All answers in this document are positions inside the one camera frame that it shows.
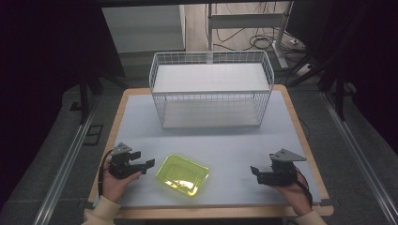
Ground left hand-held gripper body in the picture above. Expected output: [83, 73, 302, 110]
[108, 142, 148, 180]

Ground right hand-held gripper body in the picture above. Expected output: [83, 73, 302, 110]
[265, 147, 308, 188]

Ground yellow-green plastic tray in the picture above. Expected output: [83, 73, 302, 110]
[155, 153, 210, 198]

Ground person's left hand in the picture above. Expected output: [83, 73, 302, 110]
[101, 157, 144, 204]

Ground person's right hand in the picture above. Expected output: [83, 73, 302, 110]
[269, 170, 314, 218]

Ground light blue table mat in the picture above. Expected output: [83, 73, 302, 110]
[115, 89, 322, 209]

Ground black floor plate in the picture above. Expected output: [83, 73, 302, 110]
[82, 124, 105, 146]

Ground black metal stand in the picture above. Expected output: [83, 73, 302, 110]
[287, 55, 349, 122]
[69, 73, 130, 126]

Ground white power strip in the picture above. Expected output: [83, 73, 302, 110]
[295, 63, 314, 78]

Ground dark curtain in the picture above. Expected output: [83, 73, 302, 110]
[285, 0, 398, 158]
[0, 0, 127, 201]

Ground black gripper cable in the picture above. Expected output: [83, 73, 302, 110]
[293, 168, 314, 208]
[97, 149, 115, 199]

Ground metal floor rail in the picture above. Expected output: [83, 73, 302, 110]
[321, 91, 398, 225]
[32, 101, 99, 225]

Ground white wire rack shelf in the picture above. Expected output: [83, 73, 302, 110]
[148, 50, 276, 130]

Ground black floor cables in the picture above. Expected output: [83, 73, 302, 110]
[214, 27, 306, 54]

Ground white metal desk frame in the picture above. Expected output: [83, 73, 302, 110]
[206, 1, 295, 70]

